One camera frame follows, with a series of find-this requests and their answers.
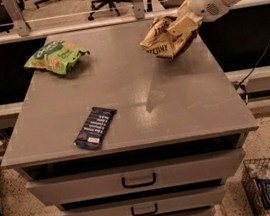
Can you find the blue rxbar blueberry bar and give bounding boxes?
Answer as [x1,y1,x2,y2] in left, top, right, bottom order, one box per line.
[74,107,116,151]

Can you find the green chip bag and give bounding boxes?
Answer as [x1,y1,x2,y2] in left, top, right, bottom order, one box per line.
[24,40,89,75]

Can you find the black cable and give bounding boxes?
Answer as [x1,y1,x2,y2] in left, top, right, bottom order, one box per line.
[225,20,270,106]

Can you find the middle drawer with handle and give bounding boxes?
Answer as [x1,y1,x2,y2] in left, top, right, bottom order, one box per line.
[61,185,226,216]

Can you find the brown chip bag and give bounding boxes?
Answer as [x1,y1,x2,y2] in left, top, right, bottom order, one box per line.
[140,16,200,59]

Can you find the grey drawer cabinet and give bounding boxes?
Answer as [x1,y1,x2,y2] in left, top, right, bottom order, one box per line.
[3,21,257,214]

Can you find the top drawer with handle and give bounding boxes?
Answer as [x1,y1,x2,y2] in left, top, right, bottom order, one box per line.
[26,148,245,205]

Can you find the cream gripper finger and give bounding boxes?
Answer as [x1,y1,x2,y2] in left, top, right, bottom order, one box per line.
[167,16,199,36]

